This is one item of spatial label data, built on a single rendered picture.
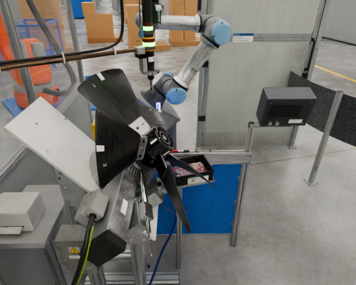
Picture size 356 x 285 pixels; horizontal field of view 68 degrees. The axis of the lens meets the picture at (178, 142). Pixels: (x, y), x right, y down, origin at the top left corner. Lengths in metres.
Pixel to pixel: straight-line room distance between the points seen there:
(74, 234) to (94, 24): 9.25
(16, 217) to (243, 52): 2.43
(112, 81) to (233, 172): 1.00
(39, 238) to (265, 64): 2.55
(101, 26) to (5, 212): 9.20
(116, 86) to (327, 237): 2.04
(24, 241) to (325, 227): 2.19
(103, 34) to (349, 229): 9.15
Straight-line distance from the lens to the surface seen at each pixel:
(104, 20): 10.14
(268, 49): 3.00
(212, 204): 1.90
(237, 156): 1.66
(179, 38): 9.18
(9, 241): 1.31
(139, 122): 1.06
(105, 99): 1.05
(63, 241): 1.25
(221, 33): 1.53
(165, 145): 0.99
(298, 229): 2.51
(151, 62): 1.01
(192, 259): 2.13
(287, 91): 1.55
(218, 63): 2.91
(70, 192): 1.16
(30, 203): 1.27
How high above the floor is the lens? 1.74
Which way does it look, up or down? 31 degrees down
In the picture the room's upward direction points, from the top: straight up
